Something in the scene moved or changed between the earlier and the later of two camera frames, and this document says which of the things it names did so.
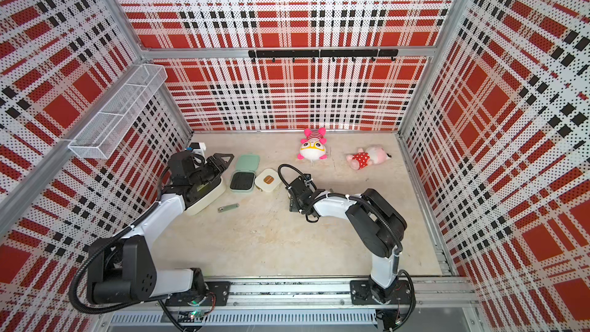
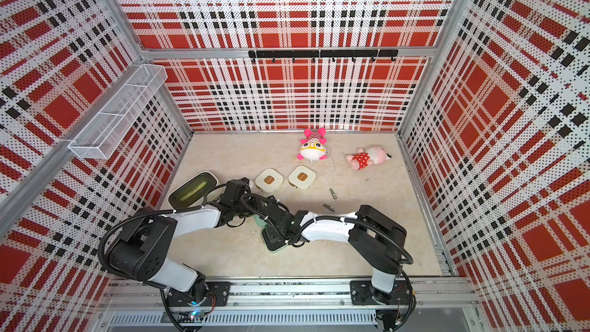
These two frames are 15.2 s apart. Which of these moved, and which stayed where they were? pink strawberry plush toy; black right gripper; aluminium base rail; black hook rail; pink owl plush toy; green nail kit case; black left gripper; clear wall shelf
Moved: black right gripper; green nail kit case; black left gripper
Stayed: clear wall shelf; pink owl plush toy; aluminium base rail; black hook rail; pink strawberry plush toy
